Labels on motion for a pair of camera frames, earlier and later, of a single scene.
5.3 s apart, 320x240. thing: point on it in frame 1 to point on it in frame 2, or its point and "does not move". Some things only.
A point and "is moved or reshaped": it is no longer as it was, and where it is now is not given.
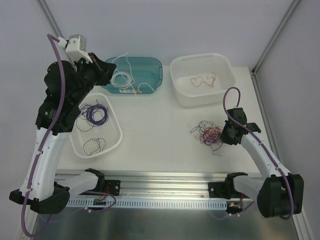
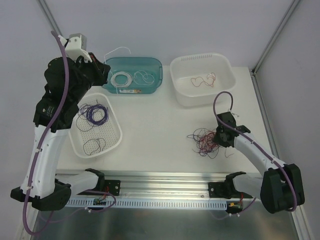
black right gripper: x=225 y=135 to x=219 y=138
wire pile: x=210 y=134 is moved or reshaped
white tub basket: x=201 y=79 does not move
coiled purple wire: x=90 y=112 does not move
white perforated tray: x=96 y=129 does not move
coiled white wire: x=129 y=81 does not move
